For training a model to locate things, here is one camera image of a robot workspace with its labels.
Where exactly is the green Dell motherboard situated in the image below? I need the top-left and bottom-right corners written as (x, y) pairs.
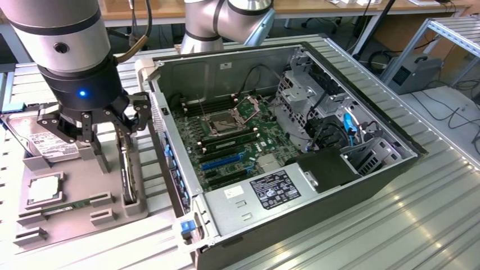
top-left (171, 92), bottom-right (306, 192)

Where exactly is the blue flat wire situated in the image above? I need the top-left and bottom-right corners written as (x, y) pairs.
top-left (342, 111), bottom-right (358, 147)

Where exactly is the blue expansion slot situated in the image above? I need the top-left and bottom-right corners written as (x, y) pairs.
top-left (200, 156), bottom-right (242, 171)

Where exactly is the hard disk with blue rails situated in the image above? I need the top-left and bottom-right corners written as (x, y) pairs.
top-left (0, 101), bottom-right (90, 164)

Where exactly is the silver disk bay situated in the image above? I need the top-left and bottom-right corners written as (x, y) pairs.
top-left (339, 136), bottom-right (418, 177)

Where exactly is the black plastic shroud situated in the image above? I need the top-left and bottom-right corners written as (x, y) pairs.
top-left (284, 147), bottom-right (363, 194)

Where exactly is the black plastic disk bay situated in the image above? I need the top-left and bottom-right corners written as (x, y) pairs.
top-left (304, 116), bottom-right (344, 151)

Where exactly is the silver power supply unit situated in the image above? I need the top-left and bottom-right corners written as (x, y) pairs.
top-left (195, 168), bottom-right (323, 239)

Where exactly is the CPU socket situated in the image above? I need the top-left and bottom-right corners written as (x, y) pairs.
top-left (204, 111), bottom-right (248, 136)

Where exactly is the black looped wire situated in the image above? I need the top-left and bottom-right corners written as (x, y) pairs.
top-left (239, 64), bottom-right (280, 97)

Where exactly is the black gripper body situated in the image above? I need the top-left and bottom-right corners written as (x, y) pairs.
top-left (39, 55), bottom-right (131, 115)

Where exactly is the open black PC case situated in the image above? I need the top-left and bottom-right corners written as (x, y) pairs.
top-left (134, 40), bottom-right (430, 270)

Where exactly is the grey box with handle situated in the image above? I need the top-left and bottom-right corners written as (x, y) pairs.
top-left (382, 53), bottom-right (446, 95)

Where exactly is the green RAM stick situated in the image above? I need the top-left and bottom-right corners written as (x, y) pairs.
top-left (40, 198), bottom-right (95, 216)
top-left (204, 134), bottom-right (260, 150)

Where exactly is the thin metal locking lever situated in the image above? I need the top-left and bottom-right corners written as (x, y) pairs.
top-left (198, 100), bottom-right (210, 123)

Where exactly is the metal socket cover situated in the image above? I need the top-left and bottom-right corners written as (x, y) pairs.
top-left (232, 95), bottom-right (262, 124)

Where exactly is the silver CPU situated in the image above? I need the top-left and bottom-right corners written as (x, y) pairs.
top-left (28, 177), bottom-right (63, 203)

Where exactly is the grey plastic parts rack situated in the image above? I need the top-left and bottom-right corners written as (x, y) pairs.
top-left (11, 118), bottom-right (151, 255)

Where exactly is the silver perforated drive cage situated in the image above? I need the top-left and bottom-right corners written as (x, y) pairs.
top-left (275, 46), bottom-right (356, 144)

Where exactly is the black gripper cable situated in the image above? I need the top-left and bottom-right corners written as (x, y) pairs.
top-left (112, 0), bottom-right (154, 63)

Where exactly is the silver finned chipset heatsink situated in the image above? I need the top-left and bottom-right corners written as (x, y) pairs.
top-left (256, 156), bottom-right (286, 173)

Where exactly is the graphics card with metal bracket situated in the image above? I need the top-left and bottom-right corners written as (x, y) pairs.
top-left (112, 123), bottom-right (139, 206)

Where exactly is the aluminium profile frame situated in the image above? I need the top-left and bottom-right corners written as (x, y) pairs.
top-left (390, 15), bottom-right (480, 88)

